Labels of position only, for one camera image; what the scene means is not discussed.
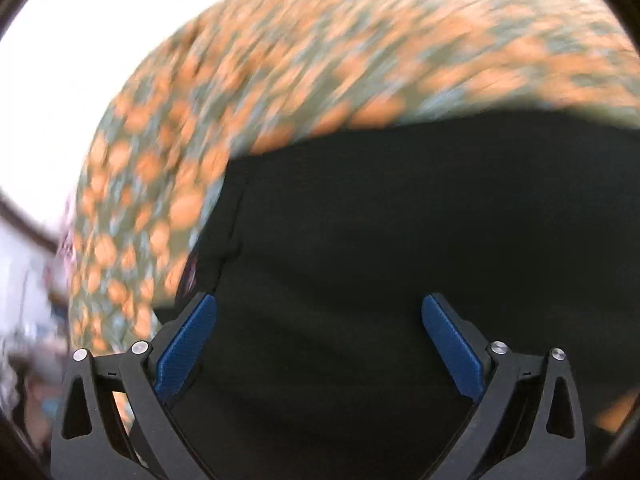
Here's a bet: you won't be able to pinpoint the orange floral blanket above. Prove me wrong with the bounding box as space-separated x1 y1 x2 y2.
65 0 640 436

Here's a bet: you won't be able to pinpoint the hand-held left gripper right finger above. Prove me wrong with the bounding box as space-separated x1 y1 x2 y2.
421 294 587 480

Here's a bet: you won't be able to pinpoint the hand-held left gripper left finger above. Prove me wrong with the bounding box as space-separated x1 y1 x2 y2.
49 291 218 480

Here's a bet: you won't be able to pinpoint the black pants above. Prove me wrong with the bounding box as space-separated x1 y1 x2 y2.
150 109 640 480

